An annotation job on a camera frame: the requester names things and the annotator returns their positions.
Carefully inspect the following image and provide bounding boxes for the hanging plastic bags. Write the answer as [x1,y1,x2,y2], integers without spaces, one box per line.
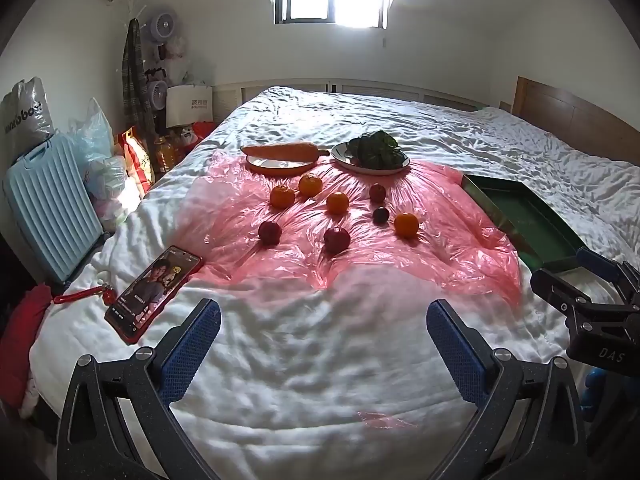
[164,35,194,84]

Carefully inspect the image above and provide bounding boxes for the white coat rack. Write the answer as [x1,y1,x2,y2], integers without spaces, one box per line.
[120,0,151,23]

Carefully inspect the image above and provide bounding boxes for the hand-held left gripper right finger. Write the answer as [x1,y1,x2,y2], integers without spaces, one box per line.
[426,298,591,480]

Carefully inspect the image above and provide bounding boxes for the carrot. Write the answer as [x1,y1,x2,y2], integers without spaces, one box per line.
[240,142,331,162]

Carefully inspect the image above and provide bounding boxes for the white cardboard box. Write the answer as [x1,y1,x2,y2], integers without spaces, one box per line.
[165,84,216,129]

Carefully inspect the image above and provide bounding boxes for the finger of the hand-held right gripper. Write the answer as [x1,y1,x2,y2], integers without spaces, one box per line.
[575,246,640,307]
[530,268,597,317]

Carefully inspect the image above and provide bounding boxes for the bed with white quilt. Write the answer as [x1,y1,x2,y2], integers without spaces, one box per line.
[30,85,640,480]

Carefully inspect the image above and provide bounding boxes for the green tray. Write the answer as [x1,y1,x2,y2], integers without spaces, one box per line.
[461,174,592,272]

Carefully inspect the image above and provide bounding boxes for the smartphone in red case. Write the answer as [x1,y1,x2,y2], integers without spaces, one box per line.
[104,245,204,345]

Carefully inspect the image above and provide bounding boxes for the grey printed plastic bag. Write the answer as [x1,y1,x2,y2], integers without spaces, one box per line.
[0,76,56,171]

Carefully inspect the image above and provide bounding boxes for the red lanyard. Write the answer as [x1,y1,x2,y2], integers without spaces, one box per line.
[52,283,117,307]

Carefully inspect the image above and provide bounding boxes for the small purple fan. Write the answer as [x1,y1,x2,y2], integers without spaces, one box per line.
[147,79,171,109]
[149,7,181,44]

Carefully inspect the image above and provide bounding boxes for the plaid scarf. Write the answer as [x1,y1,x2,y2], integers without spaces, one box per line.
[121,18,157,162]

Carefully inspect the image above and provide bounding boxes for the orange-rimmed plate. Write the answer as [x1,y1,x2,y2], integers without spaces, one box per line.
[245,152,319,177]

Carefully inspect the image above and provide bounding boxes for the red and orange sack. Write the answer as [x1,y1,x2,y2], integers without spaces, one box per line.
[116,127,154,197]

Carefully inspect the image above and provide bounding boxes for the red cloth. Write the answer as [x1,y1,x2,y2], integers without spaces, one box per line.
[0,284,54,411]

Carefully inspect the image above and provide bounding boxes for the pink plastic sheet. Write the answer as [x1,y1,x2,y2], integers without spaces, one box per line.
[172,147,524,308]

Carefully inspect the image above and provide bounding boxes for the wooden headboard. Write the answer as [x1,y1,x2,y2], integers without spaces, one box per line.
[500,76,640,150]

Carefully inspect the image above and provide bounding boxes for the cooking oil bottle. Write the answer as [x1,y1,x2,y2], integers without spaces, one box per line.
[152,135,179,179]

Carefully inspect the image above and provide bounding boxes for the dark leafy greens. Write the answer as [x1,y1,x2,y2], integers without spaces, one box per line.
[347,130,406,169]

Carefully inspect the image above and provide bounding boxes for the pale blue plastic bag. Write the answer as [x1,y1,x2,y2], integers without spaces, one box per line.
[69,97,132,228]

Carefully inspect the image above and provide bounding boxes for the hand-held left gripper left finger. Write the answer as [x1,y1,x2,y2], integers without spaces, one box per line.
[56,298,222,480]

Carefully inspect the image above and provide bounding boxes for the light blue suitcase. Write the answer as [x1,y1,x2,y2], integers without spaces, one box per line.
[2,132,107,287]

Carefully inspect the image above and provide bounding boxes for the person's right hand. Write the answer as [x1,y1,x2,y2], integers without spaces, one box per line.
[584,367,609,422]

